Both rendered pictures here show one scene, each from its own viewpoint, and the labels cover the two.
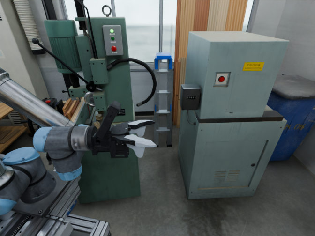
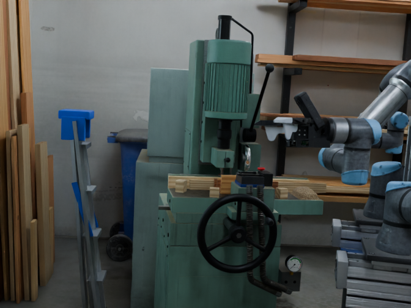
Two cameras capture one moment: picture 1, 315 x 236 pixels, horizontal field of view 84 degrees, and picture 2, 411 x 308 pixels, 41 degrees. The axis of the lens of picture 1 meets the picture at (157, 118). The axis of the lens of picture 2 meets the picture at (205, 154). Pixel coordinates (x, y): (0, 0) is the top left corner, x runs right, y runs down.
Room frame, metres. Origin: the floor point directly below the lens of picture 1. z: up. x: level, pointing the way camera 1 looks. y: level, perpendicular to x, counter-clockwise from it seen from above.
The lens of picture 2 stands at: (1.34, 2.83, 1.32)
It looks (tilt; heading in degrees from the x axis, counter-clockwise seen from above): 7 degrees down; 269
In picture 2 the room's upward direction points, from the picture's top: 3 degrees clockwise
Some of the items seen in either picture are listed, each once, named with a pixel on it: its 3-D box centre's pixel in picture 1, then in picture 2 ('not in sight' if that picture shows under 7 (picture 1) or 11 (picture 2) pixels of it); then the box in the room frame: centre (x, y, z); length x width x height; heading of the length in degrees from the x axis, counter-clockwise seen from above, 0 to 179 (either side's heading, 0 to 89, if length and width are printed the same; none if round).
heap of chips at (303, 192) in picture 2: not in sight; (304, 191); (0.89, 0.64, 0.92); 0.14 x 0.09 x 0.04; 99
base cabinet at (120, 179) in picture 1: (107, 156); (208, 304); (1.25, 0.48, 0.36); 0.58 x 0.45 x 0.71; 99
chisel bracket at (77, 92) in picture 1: (80, 92); (222, 159); (1.23, 0.58, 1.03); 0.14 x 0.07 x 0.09; 99
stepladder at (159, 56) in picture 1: (162, 104); (84, 218); (1.92, -0.07, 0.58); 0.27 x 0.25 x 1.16; 2
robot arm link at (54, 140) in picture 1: (57, 139); (396, 120); (0.42, 0.30, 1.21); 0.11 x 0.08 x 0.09; 92
